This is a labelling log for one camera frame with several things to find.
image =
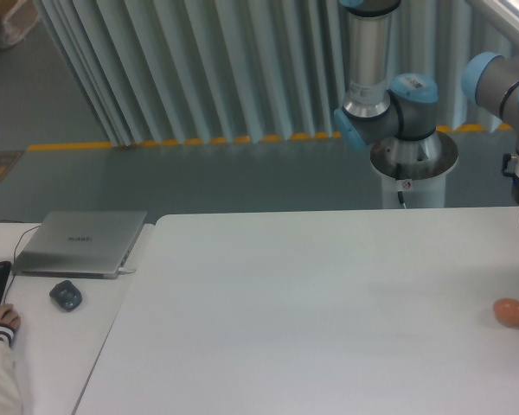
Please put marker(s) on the pale pleated curtain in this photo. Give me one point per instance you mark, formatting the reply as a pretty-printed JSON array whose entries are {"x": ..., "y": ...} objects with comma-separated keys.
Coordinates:
[{"x": 246, "y": 70}]

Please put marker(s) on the person's hand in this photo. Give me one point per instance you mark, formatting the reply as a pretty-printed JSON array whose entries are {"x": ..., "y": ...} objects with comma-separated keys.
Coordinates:
[{"x": 10, "y": 322}]

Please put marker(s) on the white usb plug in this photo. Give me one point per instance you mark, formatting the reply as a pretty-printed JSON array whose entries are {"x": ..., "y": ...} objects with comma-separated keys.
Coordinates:
[{"x": 125, "y": 271}]

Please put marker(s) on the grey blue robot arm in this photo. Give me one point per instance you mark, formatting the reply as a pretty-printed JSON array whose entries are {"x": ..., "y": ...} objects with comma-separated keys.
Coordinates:
[{"x": 397, "y": 119}]

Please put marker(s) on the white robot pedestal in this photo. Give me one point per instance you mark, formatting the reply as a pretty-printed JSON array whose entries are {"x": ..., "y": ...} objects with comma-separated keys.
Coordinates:
[{"x": 413, "y": 186}]

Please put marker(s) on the brown egg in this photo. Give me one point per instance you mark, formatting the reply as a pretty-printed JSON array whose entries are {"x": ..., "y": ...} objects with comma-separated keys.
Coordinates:
[{"x": 506, "y": 311}]

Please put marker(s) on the silver closed laptop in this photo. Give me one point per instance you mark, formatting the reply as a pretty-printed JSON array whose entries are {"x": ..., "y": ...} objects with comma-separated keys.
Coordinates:
[{"x": 80, "y": 244}]

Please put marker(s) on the dark grey computer mouse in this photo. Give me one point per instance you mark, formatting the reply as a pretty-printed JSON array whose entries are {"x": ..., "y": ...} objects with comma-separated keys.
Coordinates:
[{"x": 66, "y": 295}]

